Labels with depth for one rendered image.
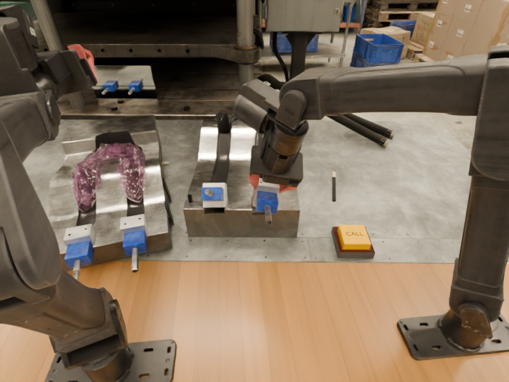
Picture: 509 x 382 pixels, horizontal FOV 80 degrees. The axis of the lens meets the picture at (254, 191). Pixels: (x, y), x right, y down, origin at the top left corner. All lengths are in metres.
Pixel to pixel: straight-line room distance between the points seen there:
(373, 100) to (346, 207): 0.46
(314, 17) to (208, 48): 0.44
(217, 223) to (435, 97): 0.49
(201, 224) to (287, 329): 0.29
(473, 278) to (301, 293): 0.29
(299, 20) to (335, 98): 0.98
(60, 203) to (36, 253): 0.58
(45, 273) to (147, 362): 0.36
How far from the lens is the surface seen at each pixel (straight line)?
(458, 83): 0.41
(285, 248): 0.71
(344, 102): 0.44
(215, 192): 0.63
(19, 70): 0.52
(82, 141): 1.01
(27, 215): 0.27
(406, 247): 0.80
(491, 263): 0.54
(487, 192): 0.46
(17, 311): 0.33
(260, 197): 0.62
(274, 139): 0.51
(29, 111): 0.43
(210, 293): 0.65
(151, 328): 0.64
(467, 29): 4.64
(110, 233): 0.74
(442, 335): 0.68
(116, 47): 1.46
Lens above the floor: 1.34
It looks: 39 degrees down
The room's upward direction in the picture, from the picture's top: straight up
